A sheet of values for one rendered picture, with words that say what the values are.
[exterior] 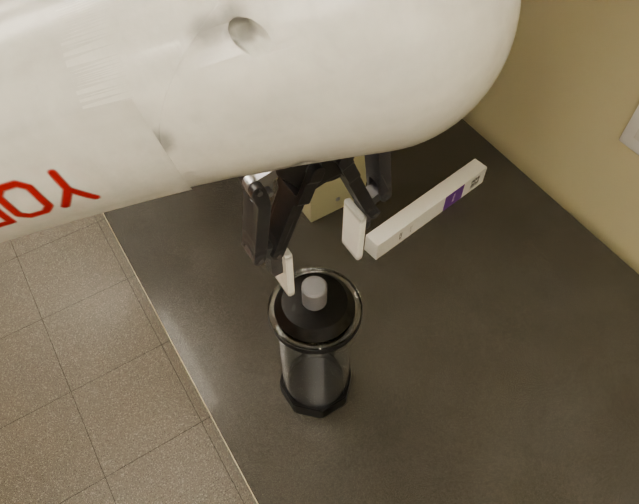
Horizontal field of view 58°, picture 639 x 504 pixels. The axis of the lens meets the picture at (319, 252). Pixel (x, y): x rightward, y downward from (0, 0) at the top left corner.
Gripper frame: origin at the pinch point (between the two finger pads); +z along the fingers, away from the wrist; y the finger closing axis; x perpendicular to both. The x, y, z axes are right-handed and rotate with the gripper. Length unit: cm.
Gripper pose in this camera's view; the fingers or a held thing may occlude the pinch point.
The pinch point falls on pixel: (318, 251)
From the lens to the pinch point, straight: 58.1
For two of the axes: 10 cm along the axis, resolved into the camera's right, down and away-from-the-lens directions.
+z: 0.0, 5.7, 8.2
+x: 5.3, 6.9, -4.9
